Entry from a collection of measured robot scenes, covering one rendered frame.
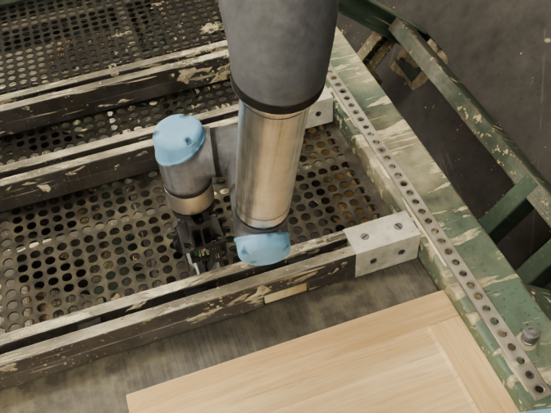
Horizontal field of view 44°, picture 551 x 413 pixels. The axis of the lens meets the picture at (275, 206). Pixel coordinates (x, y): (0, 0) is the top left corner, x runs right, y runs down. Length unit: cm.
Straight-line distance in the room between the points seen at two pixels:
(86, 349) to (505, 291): 71
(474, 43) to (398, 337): 156
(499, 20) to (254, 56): 195
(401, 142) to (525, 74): 102
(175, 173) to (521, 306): 61
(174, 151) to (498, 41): 170
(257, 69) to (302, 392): 63
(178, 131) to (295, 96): 36
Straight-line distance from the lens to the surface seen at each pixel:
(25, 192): 147
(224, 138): 99
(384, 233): 123
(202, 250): 113
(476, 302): 119
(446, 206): 132
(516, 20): 249
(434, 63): 238
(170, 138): 98
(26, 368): 121
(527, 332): 115
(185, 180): 101
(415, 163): 139
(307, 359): 115
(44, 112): 165
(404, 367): 115
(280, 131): 71
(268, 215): 87
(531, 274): 198
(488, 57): 250
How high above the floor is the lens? 187
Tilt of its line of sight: 37 degrees down
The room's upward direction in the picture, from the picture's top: 75 degrees counter-clockwise
